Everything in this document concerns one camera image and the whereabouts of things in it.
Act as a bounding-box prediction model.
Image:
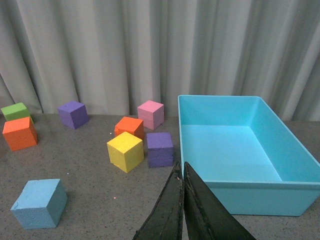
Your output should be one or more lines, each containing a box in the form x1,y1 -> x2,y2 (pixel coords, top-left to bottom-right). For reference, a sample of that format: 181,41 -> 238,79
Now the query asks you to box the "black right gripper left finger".
133,161 -> 185,240

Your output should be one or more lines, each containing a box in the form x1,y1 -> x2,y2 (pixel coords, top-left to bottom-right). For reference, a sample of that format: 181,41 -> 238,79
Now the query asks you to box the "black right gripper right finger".
183,162 -> 254,240

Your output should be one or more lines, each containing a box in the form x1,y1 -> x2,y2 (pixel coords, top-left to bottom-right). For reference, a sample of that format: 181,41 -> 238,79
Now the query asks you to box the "light blue foam cube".
10,179 -> 68,230

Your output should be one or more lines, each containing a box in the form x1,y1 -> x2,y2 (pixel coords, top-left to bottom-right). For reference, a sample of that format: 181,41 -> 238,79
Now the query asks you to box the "purple foam cube right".
146,132 -> 174,168

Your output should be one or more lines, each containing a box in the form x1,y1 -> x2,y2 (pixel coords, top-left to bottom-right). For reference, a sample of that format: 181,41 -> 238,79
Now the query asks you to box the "purple foam cube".
57,101 -> 89,129
146,132 -> 174,168

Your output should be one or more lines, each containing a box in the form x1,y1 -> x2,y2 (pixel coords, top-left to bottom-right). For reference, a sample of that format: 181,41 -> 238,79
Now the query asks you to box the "light blue plastic bin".
178,95 -> 320,216

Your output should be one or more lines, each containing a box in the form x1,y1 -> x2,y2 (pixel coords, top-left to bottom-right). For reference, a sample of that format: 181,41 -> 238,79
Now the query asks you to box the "yellow foam cube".
107,132 -> 145,173

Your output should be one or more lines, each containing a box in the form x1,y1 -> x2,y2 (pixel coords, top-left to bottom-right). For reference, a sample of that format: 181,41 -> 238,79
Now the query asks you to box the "orange foam cube right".
114,116 -> 145,140

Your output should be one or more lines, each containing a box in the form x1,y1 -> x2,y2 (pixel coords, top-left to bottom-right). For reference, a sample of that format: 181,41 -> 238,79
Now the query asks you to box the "orange foam cube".
2,116 -> 38,152
114,116 -> 145,140

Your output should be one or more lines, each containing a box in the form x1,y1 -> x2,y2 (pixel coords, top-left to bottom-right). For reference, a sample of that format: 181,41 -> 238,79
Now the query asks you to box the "pink foam cube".
137,100 -> 165,130

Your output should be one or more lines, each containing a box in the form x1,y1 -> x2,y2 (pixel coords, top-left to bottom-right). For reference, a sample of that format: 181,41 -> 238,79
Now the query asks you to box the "purple foam cube back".
57,101 -> 89,129

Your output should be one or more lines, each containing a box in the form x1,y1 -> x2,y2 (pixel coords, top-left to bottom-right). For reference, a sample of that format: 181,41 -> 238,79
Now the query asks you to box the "orange foam cube left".
2,116 -> 38,152

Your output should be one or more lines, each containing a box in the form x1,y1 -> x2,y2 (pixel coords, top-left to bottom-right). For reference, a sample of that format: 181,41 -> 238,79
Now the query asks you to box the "grey white curtain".
0,0 -> 320,121

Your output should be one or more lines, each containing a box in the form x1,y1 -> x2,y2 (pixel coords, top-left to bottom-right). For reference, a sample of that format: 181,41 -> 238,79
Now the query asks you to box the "green foam cube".
0,102 -> 34,123

